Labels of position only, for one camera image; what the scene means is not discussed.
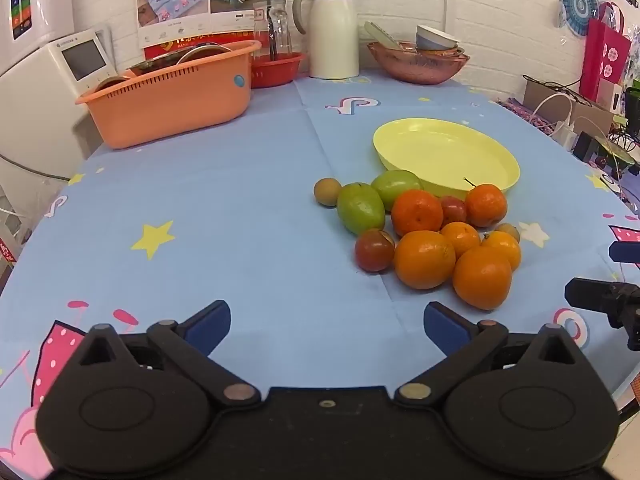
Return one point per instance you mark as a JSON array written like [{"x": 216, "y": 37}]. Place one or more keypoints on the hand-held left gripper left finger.
[{"x": 210, "y": 321}]

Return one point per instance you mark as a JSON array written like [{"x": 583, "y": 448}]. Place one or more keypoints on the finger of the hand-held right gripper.
[
  {"x": 626, "y": 251},
  {"x": 607, "y": 302}
]

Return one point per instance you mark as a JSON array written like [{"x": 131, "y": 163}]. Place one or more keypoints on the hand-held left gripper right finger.
[{"x": 442, "y": 326}]

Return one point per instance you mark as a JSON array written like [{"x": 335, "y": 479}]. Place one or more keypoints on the large orange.
[
  {"x": 424, "y": 259},
  {"x": 482, "y": 277}
]

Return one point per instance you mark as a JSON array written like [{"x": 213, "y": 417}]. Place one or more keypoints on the small orange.
[
  {"x": 460, "y": 237},
  {"x": 504, "y": 249}
]

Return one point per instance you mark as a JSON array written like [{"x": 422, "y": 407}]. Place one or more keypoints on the red brown plum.
[
  {"x": 454, "y": 210},
  {"x": 375, "y": 250}
]

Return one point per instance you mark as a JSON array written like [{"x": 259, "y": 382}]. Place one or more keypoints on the brown kiwi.
[{"x": 509, "y": 232}]

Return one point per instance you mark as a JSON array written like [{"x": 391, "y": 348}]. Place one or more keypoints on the dark rough orange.
[{"x": 417, "y": 212}]

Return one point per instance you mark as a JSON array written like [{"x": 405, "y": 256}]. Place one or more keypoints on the orange with stem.
[{"x": 486, "y": 205}]

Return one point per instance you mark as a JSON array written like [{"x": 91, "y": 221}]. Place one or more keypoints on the green round fruit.
[
  {"x": 360, "y": 208},
  {"x": 397, "y": 187}
]

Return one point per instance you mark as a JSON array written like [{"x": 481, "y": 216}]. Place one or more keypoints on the yellow plastic plate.
[{"x": 445, "y": 152}]

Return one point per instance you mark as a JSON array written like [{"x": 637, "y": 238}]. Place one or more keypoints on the blue printed tablecloth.
[{"x": 200, "y": 220}]

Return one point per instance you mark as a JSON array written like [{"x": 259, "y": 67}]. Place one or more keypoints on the white charger plug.
[{"x": 565, "y": 135}]

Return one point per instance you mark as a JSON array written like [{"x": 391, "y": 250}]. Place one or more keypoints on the cardboard box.
[{"x": 550, "y": 97}]

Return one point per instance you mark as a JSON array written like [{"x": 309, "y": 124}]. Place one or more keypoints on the purple patterned cloth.
[{"x": 525, "y": 112}]

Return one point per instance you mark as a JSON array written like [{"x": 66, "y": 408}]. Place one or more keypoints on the small brown longan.
[{"x": 327, "y": 192}]

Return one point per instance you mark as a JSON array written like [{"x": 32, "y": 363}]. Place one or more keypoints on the pink gift bag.
[{"x": 605, "y": 60}]

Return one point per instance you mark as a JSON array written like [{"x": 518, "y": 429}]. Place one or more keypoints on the orange plastic basket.
[{"x": 170, "y": 105}]

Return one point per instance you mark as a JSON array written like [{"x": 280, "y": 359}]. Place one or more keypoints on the blue round paper fan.
[{"x": 577, "y": 5}]

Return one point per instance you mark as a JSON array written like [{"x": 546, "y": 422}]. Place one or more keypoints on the red plastic basket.
[{"x": 275, "y": 71}]

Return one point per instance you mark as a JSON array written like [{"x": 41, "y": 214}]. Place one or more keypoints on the pink glass bowl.
[{"x": 417, "y": 67}]

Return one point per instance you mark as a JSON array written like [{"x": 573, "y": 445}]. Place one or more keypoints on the metal pot lid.
[{"x": 200, "y": 52}]

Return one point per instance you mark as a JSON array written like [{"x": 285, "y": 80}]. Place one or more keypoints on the stack of ceramic bowls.
[{"x": 435, "y": 40}]

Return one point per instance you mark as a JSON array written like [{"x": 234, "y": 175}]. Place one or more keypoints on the clear glass bottle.
[
  {"x": 260, "y": 35},
  {"x": 280, "y": 35}
]

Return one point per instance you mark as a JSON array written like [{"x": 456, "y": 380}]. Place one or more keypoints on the white refrigerator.
[{"x": 35, "y": 85}]

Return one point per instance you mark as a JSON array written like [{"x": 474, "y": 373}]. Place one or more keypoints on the white rice scoop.
[{"x": 382, "y": 35}]

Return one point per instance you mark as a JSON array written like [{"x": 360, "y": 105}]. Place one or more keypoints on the white thermos jug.
[{"x": 332, "y": 35}]

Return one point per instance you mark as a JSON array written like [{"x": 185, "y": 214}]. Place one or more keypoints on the wall calendar poster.
[{"x": 200, "y": 0}]

